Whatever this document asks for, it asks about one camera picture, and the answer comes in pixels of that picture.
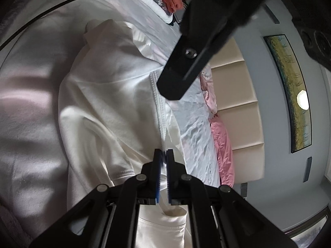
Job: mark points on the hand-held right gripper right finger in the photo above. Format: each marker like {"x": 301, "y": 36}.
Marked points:
{"x": 170, "y": 175}

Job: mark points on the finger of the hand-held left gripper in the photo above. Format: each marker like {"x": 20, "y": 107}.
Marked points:
{"x": 175, "y": 75}

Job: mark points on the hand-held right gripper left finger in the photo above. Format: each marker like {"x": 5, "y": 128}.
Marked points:
{"x": 157, "y": 175}

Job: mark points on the white t-shirt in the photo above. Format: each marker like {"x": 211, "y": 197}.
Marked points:
{"x": 103, "y": 95}

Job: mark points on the light pink printed pillow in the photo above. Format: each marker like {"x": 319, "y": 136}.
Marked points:
{"x": 208, "y": 93}

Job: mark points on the white floral folded cloth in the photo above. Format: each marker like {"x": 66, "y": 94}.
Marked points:
{"x": 155, "y": 2}

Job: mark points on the beige padded headboard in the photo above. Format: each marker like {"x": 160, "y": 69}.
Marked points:
{"x": 240, "y": 121}

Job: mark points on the bed with dotted grey sheet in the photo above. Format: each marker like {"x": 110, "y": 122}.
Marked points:
{"x": 25, "y": 134}

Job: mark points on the window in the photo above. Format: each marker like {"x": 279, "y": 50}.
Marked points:
{"x": 315, "y": 227}

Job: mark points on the grey wall switch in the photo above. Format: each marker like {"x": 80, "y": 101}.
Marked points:
{"x": 272, "y": 14}
{"x": 309, "y": 169}

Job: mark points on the landscape wall painting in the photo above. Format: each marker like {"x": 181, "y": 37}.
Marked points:
{"x": 292, "y": 82}

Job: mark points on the grey wall socket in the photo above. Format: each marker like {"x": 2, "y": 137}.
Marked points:
{"x": 244, "y": 189}

